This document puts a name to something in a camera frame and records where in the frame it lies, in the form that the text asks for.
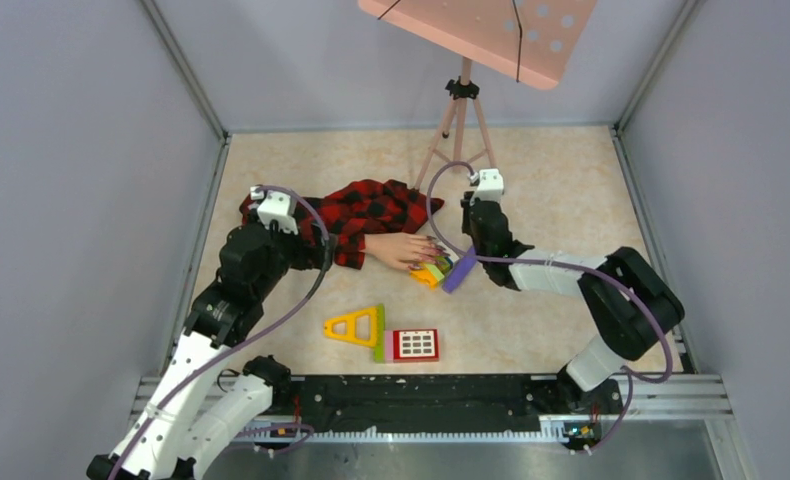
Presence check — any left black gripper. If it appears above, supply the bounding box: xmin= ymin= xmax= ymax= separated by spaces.
xmin=249 ymin=207 xmax=337 ymax=298

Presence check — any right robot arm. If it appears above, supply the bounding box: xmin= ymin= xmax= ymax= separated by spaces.
xmin=460 ymin=192 xmax=685 ymax=412

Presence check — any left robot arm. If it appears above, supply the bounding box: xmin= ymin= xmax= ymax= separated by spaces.
xmin=86 ymin=220 xmax=307 ymax=479

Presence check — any mannequin hand with painted nails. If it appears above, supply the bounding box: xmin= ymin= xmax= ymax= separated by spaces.
xmin=364 ymin=232 xmax=444 ymax=271

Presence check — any purple toy microphone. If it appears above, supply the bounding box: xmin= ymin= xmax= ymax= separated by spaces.
xmin=442 ymin=247 xmax=477 ymax=294

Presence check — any red black plaid shirt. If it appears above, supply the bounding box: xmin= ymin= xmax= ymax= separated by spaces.
xmin=239 ymin=178 xmax=446 ymax=271

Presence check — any pink music stand tripod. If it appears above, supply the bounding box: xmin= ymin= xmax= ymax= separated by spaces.
xmin=413 ymin=56 xmax=498 ymax=190

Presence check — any yellow triangle toy piece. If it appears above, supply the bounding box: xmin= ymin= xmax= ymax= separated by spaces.
xmin=323 ymin=305 xmax=382 ymax=348

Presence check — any green toy plate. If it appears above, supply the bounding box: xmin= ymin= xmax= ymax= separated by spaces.
xmin=373 ymin=304 xmax=386 ymax=363

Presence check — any red window toy block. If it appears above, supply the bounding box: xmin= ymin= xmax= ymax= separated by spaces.
xmin=381 ymin=329 xmax=440 ymax=363

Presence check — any pink perforated stand tray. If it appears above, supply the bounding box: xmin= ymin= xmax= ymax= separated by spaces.
xmin=357 ymin=0 xmax=597 ymax=90

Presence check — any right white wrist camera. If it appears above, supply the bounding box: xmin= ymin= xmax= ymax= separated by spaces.
xmin=469 ymin=168 xmax=505 ymax=205

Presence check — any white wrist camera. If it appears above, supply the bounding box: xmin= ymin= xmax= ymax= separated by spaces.
xmin=469 ymin=168 xmax=505 ymax=205
xmin=249 ymin=185 xmax=298 ymax=235

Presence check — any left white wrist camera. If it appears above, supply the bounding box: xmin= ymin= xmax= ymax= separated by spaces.
xmin=249 ymin=185 xmax=298 ymax=235

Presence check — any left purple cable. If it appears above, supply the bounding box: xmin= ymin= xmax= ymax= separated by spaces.
xmin=106 ymin=185 xmax=339 ymax=480

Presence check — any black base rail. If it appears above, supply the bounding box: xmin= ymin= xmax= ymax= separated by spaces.
xmin=267 ymin=374 xmax=589 ymax=434

